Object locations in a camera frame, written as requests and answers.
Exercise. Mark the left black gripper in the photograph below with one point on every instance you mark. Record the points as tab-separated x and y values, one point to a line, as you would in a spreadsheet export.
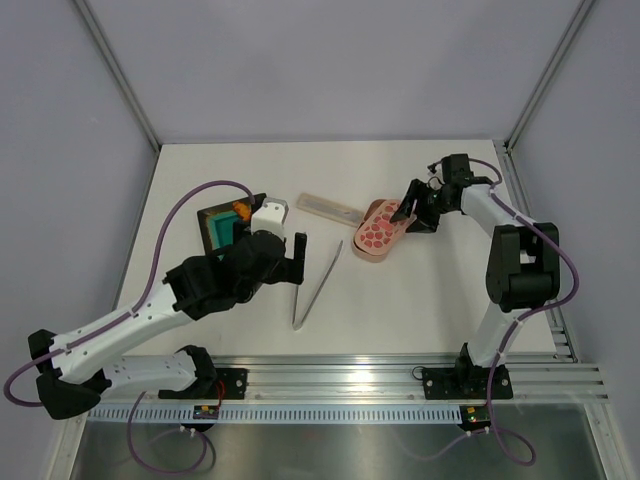
290	270

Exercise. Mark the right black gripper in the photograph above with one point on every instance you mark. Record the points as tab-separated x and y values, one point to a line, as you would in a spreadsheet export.
425	223

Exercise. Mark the pink lunch box lid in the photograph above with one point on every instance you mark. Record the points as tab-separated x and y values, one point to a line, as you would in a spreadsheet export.
380	227

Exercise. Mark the metal tongs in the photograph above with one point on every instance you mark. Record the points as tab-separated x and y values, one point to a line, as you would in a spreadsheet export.
298	319

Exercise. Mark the pink lunch box base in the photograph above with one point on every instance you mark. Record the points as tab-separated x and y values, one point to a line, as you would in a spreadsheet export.
372	252

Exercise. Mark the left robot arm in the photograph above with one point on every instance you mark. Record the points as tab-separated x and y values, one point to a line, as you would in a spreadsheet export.
79	370

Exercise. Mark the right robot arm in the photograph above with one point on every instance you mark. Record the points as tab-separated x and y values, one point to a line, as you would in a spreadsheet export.
522	275

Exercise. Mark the black teal food tray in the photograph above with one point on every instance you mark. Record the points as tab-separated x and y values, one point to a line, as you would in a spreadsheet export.
217	223

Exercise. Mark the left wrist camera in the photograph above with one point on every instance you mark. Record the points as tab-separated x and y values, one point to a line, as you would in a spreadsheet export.
270	217

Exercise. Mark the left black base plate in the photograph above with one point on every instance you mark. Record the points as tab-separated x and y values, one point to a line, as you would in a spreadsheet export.
230	383

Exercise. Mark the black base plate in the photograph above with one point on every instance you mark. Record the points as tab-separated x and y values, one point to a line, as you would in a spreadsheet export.
230	383
448	384

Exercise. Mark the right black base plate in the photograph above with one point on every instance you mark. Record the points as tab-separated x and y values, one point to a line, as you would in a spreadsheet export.
448	384

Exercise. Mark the white slotted cable duct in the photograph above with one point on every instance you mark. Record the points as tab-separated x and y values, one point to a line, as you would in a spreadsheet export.
280	414

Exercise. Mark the aluminium mounting rail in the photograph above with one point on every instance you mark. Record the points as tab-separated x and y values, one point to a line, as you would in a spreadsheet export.
391	379

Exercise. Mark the left frame post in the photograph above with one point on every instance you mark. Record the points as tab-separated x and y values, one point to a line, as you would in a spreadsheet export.
107	54

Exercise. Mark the frame post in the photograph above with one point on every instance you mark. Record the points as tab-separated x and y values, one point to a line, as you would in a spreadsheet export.
107	54
559	55

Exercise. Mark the right frame post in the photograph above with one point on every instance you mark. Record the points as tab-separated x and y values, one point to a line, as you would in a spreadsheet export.
559	55

